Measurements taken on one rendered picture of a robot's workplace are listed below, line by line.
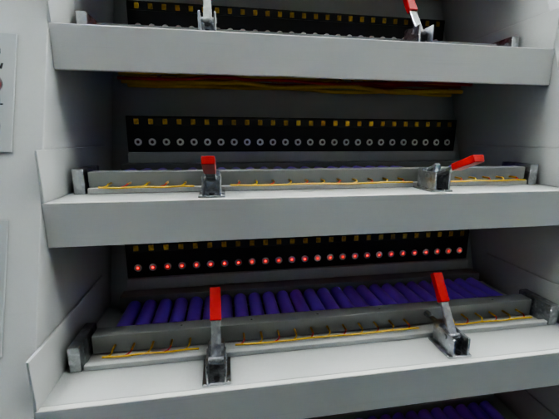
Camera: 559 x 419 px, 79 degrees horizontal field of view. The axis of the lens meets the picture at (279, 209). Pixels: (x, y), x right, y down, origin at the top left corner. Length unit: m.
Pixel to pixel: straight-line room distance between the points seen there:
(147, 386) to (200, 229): 0.16
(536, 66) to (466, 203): 0.22
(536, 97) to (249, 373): 0.52
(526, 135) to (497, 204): 0.16
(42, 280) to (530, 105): 0.64
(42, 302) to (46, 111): 0.19
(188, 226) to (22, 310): 0.16
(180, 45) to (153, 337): 0.33
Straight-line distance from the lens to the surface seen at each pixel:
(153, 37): 0.43
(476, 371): 0.47
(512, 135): 0.63
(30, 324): 0.40
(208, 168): 0.32
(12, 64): 0.45
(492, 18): 0.71
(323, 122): 0.57
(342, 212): 0.38
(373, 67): 0.46
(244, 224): 0.36
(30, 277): 0.39
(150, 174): 0.41
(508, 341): 0.52
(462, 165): 0.40
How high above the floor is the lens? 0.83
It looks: 7 degrees up
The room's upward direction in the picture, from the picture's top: 3 degrees counter-clockwise
